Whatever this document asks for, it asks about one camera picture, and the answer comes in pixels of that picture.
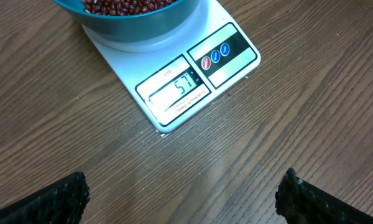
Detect blue metal bowl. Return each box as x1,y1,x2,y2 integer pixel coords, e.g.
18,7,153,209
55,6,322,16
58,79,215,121
54,0,200,42

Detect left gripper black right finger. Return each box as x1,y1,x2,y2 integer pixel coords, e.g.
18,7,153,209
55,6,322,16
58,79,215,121
275,168,373,224

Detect red beans in bowl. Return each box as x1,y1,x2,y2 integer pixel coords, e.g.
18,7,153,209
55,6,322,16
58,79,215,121
80,0,177,16

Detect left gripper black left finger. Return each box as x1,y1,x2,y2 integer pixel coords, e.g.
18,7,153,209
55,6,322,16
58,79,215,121
0,171,90,224

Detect white digital kitchen scale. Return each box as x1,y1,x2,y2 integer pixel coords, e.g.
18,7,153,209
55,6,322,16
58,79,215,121
84,0,261,133

